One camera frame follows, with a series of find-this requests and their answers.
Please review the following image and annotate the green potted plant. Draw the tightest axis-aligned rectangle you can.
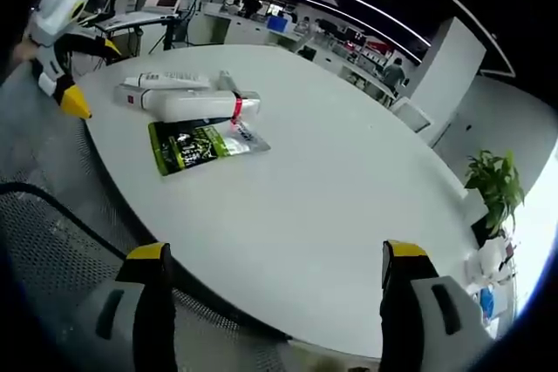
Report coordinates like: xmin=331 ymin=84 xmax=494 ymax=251
xmin=463 ymin=149 xmax=527 ymax=239

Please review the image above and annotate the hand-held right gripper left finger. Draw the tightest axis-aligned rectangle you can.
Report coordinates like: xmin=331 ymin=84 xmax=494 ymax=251
xmin=56 ymin=241 xmax=178 ymax=372

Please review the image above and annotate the white skincare tube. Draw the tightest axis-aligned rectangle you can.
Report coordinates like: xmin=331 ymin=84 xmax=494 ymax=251
xmin=123 ymin=70 xmax=211 ymax=91

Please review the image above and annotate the silver skincare sachet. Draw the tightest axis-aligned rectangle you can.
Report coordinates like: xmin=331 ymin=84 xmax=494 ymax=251
xmin=225 ymin=120 xmax=272 ymax=156

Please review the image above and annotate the small grey skincare tube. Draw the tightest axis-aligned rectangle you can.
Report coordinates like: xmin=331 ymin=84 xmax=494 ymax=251
xmin=217 ymin=70 xmax=240 ymax=94

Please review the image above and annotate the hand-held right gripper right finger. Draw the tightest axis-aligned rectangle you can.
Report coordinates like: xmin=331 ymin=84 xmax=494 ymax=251
xmin=378 ymin=240 xmax=498 ymax=372

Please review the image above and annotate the black mesh office chair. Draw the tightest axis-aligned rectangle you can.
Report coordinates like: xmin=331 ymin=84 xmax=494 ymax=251
xmin=0 ymin=181 xmax=292 ymax=372

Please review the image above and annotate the white bag with items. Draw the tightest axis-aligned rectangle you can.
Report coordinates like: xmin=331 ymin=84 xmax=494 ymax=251
xmin=462 ymin=232 xmax=520 ymax=329

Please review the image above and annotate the black tripod stand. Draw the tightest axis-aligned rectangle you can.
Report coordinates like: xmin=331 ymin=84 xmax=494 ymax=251
xmin=130 ymin=18 xmax=195 ymax=58

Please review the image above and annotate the white skincare box red mark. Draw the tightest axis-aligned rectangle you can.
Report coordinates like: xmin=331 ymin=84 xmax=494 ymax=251
xmin=113 ymin=85 xmax=153 ymax=112

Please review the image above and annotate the large white skincare bottle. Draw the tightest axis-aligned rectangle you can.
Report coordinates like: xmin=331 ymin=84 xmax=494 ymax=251
xmin=146 ymin=88 xmax=262 ymax=124

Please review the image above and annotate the green skincare packet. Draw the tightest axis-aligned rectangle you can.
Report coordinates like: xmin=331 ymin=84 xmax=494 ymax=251
xmin=147 ymin=120 xmax=231 ymax=178

